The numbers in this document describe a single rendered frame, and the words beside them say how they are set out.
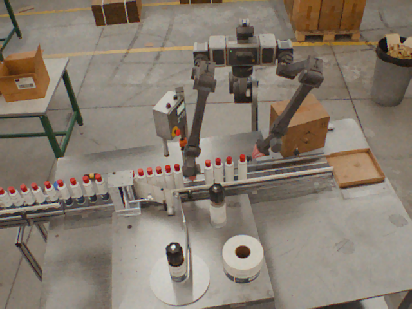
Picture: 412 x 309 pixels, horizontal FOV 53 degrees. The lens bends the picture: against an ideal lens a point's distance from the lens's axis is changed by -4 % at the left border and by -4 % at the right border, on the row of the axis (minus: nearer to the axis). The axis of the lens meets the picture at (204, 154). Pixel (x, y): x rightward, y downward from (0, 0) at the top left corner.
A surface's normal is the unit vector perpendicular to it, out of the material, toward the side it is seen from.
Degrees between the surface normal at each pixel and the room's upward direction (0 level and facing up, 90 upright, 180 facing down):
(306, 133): 90
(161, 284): 0
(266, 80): 0
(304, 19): 90
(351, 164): 0
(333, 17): 87
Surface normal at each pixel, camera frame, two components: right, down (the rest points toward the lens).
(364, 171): -0.06, -0.70
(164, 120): -0.46, 0.65
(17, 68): 0.05, 0.70
